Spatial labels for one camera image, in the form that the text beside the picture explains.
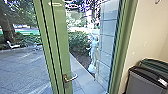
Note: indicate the small grey outdoor bench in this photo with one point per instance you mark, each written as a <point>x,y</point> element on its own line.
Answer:
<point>36,47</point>

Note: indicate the green lidded trash bin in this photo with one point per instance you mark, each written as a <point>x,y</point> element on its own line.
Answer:
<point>155,65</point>

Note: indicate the white wall thermostat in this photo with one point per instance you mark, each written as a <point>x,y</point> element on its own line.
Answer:
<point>158,1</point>

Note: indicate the large tree trunk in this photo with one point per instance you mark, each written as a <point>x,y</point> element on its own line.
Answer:
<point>7,23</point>

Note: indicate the green framed glass door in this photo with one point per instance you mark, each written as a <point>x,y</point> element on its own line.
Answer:
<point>53,46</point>

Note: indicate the grey indoor trash bin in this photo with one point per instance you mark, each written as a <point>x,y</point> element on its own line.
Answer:
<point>143,83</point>

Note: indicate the green garden bush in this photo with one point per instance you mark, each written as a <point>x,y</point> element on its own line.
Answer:
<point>79,41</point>

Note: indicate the white outdoor bench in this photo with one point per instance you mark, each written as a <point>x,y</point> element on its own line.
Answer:
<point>12,45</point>

